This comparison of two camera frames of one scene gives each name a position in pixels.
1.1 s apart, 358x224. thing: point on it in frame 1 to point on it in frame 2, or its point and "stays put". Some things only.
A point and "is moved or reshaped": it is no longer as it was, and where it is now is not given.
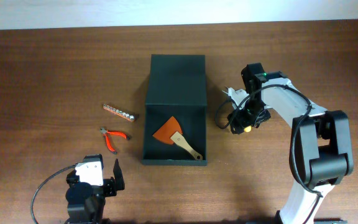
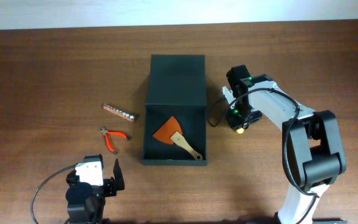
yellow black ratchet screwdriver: (247, 129) is moved or reshaped
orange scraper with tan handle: (169, 131) stays put
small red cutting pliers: (107, 132) stays put
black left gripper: (109, 182) stays put
